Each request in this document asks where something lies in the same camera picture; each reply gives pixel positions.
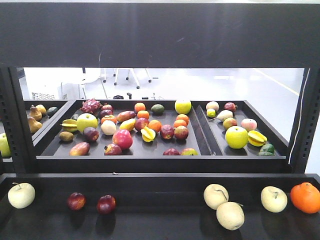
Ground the yellow star fruit centre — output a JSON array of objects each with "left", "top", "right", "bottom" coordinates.
[{"left": 140, "top": 126, "right": 156, "bottom": 143}]

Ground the yellow star fruit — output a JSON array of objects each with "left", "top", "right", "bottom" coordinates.
[
  {"left": 248, "top": 130, "right": 268, "bottom": 147},
  {"left": 140, "top": 126, "right": 156, "bottom": 143}
]

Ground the small lime green fruit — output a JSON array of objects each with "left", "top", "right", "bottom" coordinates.
[{"left": 206, "top": 108, "right": 216, "bottom": 119}]

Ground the pink dragon fruit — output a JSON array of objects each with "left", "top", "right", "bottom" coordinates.
[{"left": 80, "top": 98, "right": 102, "bottom": 115}]

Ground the yellow star fruit right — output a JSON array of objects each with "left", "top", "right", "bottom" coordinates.
[{"left": 248, "top": 130, "right": 268, "bottom": 147}]

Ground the black wooden fruit stand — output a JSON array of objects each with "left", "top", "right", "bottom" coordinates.
[{"left": 0, "top": 2, "right": 320, "bottom": 240}]

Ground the orange fruit right corner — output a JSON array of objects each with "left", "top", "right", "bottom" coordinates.
[{"left": 290, "top": 182, "right": 320, "bottom": 214}]

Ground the yellow green pomelo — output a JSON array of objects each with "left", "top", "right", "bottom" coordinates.
[{"left": 174, "top": 99, "right": 192, "bottom": 115}]

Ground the big red apple centre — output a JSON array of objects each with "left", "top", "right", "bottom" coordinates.
[{"left": 112, "top": 129, "right": 133, "bottom": 150}]

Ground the large green apple left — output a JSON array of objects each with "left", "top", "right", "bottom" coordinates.
[{"left": 76, "top": 113, "right": 98, "bottom": 133}]

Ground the large green apple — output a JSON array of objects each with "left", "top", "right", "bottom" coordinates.
[
  {"left": 76, "top": 113, "right": 98, "bottom": 133},
  {"left": 225, "top": 126, "right": 249, "bottom": 149}
]

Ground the large green apple right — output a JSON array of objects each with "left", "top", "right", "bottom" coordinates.
[{"left": 225, "top": 126, "right": 249, "bottom": 149}]

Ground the pale apple upper pair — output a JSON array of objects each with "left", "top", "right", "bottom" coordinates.
[{"left": 203, "top": 183, "right": 229, "bottom": 210}]

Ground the pale apple pair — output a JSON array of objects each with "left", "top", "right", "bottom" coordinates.
[
  {"left": 216, "top": 201, "right": 245, "bottom": 231},
  {"left": 203, "top": 183, "right": 229, "bottom": 210}
]

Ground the dark red plum right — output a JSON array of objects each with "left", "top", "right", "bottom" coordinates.
[{"left": 96, "top": 194, "right": 116, "bottom": 215}]

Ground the dark red plum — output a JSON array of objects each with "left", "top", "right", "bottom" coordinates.
[
  {"left": 66, "top": 192, "right": 87, "bottom": 211},
  {"left": 96, "top": 194, "right": 116, "bottom": 215}
]

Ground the dark red plum left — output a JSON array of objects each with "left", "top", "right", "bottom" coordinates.
[{"left": 66, "top": 192, "right": 87, "bottom": 211}]

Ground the pale apple lower pair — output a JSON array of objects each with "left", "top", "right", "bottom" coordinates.
[{"left": 216, "top": 201, "right": 245, "bottom": 231}]

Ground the pale apple right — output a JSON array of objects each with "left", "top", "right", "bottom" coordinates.
[{"left": 260, "top": 186, "right": 288, "bottom": 213}]

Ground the pale apple far left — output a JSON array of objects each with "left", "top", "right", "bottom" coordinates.
[{"left": 7, "top": 182, "right": 36, "bottom": 209}]

